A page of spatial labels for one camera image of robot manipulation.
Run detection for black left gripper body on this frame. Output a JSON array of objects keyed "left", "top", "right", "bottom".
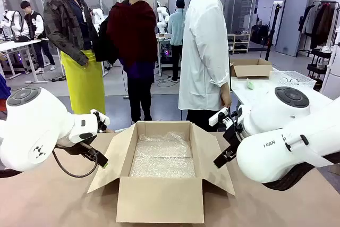
[{"left": 54, "top": 141, "right": 106, "bottom": 163}]

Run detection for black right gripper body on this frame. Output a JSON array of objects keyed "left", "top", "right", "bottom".
[{"left": 222, "top": 120, "right": 244, "bottom": 159}]

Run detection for thin-framed glasses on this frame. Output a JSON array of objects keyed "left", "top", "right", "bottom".
[{"left": 278, "top": 77, "right": 299, "bottom": 85}]

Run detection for person's right hand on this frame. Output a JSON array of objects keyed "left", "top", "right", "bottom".
[{"left": 221, "top": 88, "right": 233, "bottom": 109}]

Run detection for white side table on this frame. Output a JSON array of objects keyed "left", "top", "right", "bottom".
[{"left": 230, "top": 74, "right": 336, "bottom": 112}]

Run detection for bubble wrap box lining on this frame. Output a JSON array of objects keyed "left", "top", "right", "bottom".
[{"left": 129, "top": 131, "right": 197, "bottom": 179}]

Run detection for yellow-green mannequin skirt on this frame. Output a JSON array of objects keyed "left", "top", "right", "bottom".
[{"left": 60, "top": 50, "right": 106, "bottom": 116}]

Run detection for open brown cardboard box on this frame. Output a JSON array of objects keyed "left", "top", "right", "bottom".
[{"left": 87, "top": 120, "right": 236, "bottom": 224}]

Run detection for small open cardboard box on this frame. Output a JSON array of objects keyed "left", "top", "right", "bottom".
[{"left": 229, "top": 58, "right": 274, "bottom": 79}]

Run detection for white plastic mesh basket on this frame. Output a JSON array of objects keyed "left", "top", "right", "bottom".
[{"left": 270, "top": 70, "right": 317, "bottom": 90}]

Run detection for person in white shirt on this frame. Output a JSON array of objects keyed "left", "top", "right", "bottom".
[{"left": 178, "top": 0, "right": 240, "bottom": 132}]

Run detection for wooden shoe shelf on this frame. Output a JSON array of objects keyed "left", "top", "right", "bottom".
[{"left": 227, "top": 33, "right": 251, "bottom": 54}]

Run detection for black rolling cart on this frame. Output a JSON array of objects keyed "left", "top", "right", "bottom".
[{"left": 307, "top": 47, "right": 333, "bottom": 86}]

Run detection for white robot workstation desk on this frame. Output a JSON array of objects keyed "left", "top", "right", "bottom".
[{"left": 156, "top": 32, "right": 183, "bottom": 77}]

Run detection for white tall cabinet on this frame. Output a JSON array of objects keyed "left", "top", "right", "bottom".
[{"left": 320, "top": 33, "right": 340, "bottom": 100}]

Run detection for mannequin in camouflage jacket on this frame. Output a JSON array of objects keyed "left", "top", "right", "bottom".
[{"left": 43, "top": 0, "right": 106, "bottom": 116}]

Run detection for white background desk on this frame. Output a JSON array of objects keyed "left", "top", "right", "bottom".
[{"left": 0, "top": 39, "right": 51, "bottom": 84}]

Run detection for person in light blue hoodie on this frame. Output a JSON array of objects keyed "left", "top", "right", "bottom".
[{"left": 167, "top": 0, "right": 187, "bottom": 82}]

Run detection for mannequin in dark red shawl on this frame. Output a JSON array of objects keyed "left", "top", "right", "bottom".
[{"left": 95, "top": 0, "right": 159, "bottom": 123}]

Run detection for man in varsity jacket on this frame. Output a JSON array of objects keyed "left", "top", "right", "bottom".
[{"left": 20, "top": 1, "right": 56, "bottom": 75}]

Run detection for black clothes rack with coats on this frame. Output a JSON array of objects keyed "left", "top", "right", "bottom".
[{"left": 297, "top": 0, "right": 340, "bottom": 57}]

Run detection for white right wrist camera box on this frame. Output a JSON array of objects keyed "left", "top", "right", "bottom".
[{"left": 208, "top": 107, "right": 230, "bottom": 127}]

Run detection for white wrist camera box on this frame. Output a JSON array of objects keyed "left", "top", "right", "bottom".
[
  {"left": 208, "top": 107, "right": 230, "bottom": 127},
  {"left": 90, "top": 109, "right": 111, "bottom": 133}
]

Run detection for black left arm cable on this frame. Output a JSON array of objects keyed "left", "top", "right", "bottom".
[{"left": 52, "top": 148, "right": 99, "bottom": 179}]

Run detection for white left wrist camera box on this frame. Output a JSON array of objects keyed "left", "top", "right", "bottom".
[{"left": 90, "top": 109, "right": 111, "bottom": 133}]

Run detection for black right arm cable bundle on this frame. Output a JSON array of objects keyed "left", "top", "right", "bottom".
[{"left": 261, "top": 161, "right": 333, "bottom": 191}]

